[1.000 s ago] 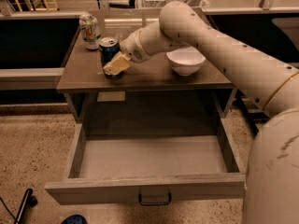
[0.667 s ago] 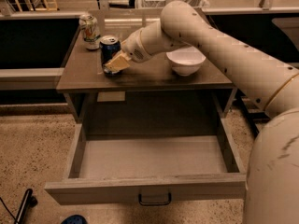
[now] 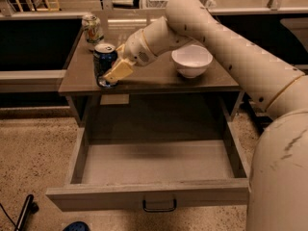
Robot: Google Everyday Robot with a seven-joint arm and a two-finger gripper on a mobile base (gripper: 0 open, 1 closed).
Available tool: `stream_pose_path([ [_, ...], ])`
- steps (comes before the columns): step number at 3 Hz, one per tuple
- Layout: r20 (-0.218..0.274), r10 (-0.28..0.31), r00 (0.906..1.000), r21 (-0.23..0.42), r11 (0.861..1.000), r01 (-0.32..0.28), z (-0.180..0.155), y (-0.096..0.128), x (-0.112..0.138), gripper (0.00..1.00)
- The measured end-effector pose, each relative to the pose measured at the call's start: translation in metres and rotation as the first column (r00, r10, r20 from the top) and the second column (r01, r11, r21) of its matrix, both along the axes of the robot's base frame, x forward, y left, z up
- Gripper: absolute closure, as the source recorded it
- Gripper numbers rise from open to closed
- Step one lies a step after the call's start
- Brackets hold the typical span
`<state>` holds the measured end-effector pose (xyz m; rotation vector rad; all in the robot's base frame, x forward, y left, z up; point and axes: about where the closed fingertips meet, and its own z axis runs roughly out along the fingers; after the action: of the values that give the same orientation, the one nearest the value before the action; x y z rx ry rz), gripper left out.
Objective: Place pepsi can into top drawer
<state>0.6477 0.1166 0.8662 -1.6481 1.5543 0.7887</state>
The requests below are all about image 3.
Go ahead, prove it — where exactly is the green white soda can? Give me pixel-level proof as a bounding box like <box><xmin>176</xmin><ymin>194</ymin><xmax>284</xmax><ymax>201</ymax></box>
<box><xmin>82</xmin><ymin>13</ymin><xmax>104</xmax><ymax>51</ymax></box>

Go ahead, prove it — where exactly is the grey cabinet with top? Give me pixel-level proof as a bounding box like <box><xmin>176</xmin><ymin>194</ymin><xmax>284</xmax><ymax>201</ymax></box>
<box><xmin>58</xmin><ymin>8</ymin><xmax>246</xmax><ymax>141</ymax></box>

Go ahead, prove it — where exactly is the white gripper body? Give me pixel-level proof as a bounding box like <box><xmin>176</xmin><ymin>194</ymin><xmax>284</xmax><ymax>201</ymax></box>
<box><xmin>123</xmin><ymin>29</ymin><xmax>157</xmax><ymax>66</ymax></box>

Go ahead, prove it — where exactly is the blue pepsi can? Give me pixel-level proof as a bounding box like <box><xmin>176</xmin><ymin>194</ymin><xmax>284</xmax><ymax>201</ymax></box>
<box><xmin>93</xmin><ymin>42</ymin><xmax>117</xmax><ymax>88</ymax></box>

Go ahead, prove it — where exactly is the open grey top drawer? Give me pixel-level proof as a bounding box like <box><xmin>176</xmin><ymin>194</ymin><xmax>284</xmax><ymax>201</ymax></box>
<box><xmin>46</xmin><ymin>122</ymin><xmax>248</xmax><ymax>212</ymax></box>

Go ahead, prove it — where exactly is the black chair leg left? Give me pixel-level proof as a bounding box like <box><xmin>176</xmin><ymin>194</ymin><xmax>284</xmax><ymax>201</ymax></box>
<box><xmin>13</xmin><ymin>194</ymin><xmax>39</xmax><ymax>231</ymax></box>

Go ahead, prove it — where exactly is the white bowl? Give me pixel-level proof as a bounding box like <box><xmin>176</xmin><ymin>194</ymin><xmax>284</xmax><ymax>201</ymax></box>
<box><xmin>171</xmin><ymin>44</ymin><xmax>213</xmax><ymax>79</ymax></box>

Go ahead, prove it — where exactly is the blue shoe tip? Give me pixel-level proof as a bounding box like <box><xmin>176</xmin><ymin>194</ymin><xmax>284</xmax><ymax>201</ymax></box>
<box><xmin>63</xmin><ymin>221</ymin><xmax>90</xmax><ymax>231</ymax></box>

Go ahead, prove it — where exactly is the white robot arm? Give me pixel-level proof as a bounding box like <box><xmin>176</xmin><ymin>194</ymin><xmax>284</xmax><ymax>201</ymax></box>
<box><xmin>103</xmin><ymin>0</ymin><xmax>308</xmax><ymax>231</ymax></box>

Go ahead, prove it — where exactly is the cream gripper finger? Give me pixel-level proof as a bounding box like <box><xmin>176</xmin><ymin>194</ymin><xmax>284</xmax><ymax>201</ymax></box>
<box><xmin>103</xmin><ymin>58</ymin><xmax>135</xmax><ymax>83</ymax></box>
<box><xmin>116</xmin><ymin>43</ymin><xmax>125</xmax><ymax>59</ymax></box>

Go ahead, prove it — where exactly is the white wire basket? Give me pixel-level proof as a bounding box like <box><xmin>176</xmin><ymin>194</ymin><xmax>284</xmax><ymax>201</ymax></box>
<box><xmin>140</xmin><ymin>0</ymin><xmax>216</xmax><ymax>9</ymax></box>

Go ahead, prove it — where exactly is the black drawer handle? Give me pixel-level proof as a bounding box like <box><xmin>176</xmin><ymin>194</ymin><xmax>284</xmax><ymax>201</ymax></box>
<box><xmin>142</xmin><ymin>198</ymin><xmax>177</xmax><ymax>213</ymax></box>

